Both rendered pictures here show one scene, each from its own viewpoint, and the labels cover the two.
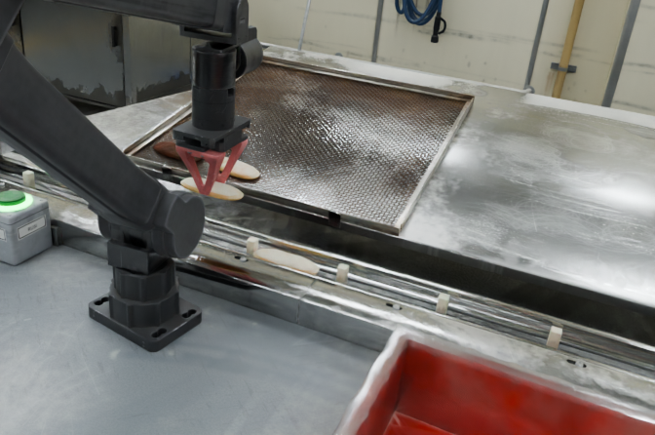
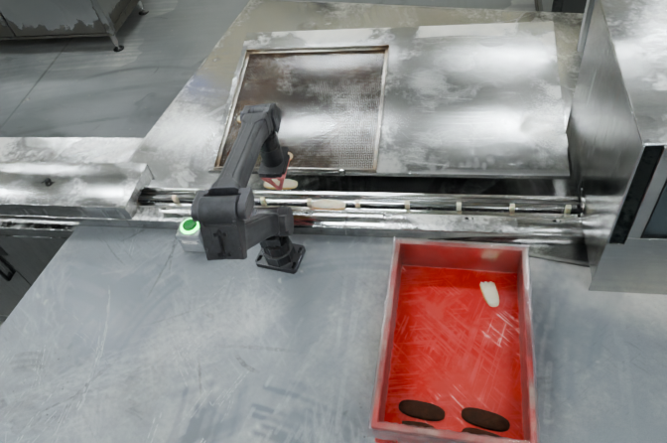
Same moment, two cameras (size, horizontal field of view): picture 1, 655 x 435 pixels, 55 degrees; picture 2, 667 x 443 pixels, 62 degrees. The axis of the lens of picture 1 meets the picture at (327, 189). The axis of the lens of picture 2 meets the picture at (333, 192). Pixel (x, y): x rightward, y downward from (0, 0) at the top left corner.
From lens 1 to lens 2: 0.80 m
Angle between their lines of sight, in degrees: 24
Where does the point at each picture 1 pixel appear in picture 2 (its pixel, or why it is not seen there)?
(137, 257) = (274, 241)
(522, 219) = (434, 139)
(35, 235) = not seen: hidden behind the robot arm
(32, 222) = not seen: hidden behind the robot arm
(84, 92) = (66, 29)
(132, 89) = (105, 16)
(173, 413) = (318, 297)
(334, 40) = not seen: outside the picture
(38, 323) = (239, 277)
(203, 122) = (271, 164)
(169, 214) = (285, 225)
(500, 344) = (436, 220)
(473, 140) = (396, 84)
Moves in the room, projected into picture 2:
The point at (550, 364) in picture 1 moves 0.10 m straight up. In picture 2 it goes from (458, 222) to (460, 198)
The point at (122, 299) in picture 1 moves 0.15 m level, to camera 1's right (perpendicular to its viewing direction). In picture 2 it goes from (273, 258) to (328, 244)
